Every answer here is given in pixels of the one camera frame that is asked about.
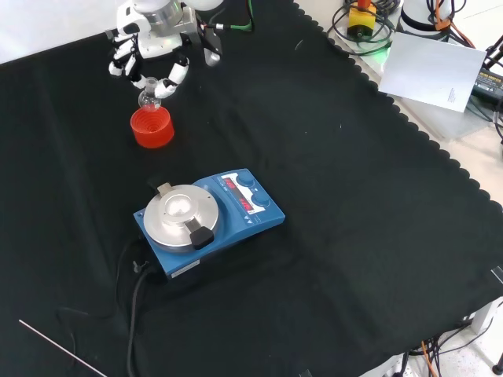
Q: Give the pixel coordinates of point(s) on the yellow stop button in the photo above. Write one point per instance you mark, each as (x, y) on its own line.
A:
(361, 19)

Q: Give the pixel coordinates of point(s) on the black power adapter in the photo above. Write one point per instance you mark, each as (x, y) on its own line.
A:
(489, 84)

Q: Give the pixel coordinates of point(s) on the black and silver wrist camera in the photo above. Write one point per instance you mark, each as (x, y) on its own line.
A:
(212, 47)

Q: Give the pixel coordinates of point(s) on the black bench cloth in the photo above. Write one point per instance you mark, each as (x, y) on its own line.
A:
(314, 235)

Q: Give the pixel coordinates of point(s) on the white table leg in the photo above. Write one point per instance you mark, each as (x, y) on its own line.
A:
(485, 316)

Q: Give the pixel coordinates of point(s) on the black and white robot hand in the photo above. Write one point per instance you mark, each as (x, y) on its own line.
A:
(155, 43)

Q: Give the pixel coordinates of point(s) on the thin glass rod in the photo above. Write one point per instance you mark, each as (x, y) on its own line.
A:
(59, 346)

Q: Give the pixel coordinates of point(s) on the clear round-bottom glass flask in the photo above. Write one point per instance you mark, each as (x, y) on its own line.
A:
(149, 99)

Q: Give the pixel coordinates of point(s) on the heater with blue base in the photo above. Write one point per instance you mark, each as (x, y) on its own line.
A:
(236, 220)

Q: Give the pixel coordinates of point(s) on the pale board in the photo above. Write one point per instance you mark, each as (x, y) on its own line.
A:
(430, 70)

